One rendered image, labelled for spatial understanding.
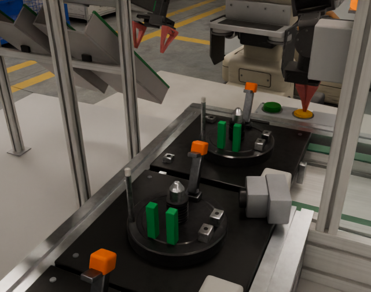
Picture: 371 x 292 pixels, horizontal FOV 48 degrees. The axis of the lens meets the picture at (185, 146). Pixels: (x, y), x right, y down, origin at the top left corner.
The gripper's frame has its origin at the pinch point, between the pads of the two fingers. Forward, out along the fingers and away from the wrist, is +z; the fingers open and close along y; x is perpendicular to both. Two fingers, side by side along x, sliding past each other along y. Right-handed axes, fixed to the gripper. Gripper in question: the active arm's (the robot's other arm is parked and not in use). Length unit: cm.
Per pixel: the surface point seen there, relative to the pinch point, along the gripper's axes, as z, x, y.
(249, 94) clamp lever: -7.8, -15.9, -8.5
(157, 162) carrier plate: 0.2, -33.3, -19.7
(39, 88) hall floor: 97, 170, -250
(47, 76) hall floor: 97, 197, -264
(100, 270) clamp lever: -9, -66, -8
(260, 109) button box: 1.4, -2.1, -9.5
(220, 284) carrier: -2, -56, 1
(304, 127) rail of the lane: 1.4, -7.2, 1.3
